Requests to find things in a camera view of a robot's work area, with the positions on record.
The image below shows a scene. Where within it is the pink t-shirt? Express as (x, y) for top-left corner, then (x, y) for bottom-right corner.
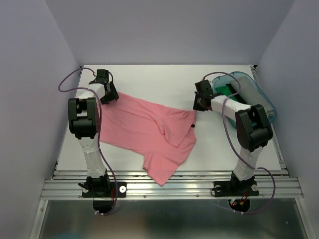
(100, 93), (196, 186)

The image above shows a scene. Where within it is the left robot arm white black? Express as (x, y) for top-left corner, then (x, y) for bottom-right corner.
(68, 69), (119, 198)

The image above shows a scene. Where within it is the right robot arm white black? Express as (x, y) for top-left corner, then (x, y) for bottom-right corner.
(193, 80), (273, 197)

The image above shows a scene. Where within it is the rolled green t-shirt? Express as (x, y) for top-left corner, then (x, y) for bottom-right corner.
(215, 85), (231, 96)

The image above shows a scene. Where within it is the blue translucent plastic bin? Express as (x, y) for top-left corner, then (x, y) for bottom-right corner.
(211, 71), (277, 124)

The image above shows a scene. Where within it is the rolled black t-shirt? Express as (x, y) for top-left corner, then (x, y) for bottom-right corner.
(226, 84), (246, 104)

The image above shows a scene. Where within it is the rolled grey t-shirt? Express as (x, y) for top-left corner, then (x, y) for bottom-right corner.
(230, 75), (276, 123)

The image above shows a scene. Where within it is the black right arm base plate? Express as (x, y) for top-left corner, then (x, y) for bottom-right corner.
(210, 181), (259, 198)

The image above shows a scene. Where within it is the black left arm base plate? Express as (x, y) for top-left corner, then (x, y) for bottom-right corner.
(81, 181), (127, 199)

